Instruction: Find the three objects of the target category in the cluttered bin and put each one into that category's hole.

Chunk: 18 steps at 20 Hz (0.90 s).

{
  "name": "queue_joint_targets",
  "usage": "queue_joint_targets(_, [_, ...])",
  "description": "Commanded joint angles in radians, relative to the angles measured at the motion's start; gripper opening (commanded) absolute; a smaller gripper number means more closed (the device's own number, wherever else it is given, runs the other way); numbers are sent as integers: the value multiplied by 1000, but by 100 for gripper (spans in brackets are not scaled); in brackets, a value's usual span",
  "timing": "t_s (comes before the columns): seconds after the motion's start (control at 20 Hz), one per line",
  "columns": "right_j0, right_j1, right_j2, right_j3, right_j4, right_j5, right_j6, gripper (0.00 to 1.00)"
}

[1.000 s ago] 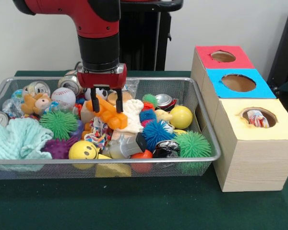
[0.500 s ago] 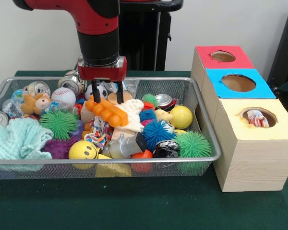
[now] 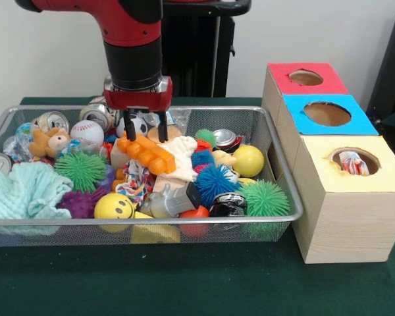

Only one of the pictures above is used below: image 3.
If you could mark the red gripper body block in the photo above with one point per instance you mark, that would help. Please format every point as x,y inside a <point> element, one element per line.
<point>138,98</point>

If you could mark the mint green knitted cloth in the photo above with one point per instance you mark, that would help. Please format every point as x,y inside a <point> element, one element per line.
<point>23,191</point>

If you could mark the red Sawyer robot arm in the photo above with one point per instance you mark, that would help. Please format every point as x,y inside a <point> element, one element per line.
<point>131,49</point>

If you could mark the white baseball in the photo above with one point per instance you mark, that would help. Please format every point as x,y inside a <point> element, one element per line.
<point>85,131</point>

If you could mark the plain yellow ball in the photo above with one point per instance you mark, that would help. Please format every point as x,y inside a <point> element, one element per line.
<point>248,161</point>

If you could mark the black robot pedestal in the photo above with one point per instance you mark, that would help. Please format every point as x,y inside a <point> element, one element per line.
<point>204,49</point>

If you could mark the green spiky rubber ball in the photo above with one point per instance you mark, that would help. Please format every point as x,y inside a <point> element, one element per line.
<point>265,199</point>
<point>79,171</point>

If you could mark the yellow smiley face ball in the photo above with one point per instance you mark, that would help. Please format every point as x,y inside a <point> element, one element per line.
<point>113,205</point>

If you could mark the orange plastic block toy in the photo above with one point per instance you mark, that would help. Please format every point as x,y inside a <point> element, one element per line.
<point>151,154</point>

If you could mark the blue spiky rubber ball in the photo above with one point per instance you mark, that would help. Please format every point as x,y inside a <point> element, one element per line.
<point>217,181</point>

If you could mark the dark green table cloth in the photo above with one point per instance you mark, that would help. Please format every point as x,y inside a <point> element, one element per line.
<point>184,283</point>

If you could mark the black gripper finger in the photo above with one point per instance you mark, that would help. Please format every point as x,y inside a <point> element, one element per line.
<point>163,128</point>
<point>129,126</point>

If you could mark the brown teddy bear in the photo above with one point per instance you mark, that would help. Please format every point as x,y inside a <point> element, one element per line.
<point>44,141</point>

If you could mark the cream fluffy cloth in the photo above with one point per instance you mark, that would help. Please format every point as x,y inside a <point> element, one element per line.
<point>184,158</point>

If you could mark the colourful dotted cloth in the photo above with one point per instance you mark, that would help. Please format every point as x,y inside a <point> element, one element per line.
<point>353,164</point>

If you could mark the wooden box with three holes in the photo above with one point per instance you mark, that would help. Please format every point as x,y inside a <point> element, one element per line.
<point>345,224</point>

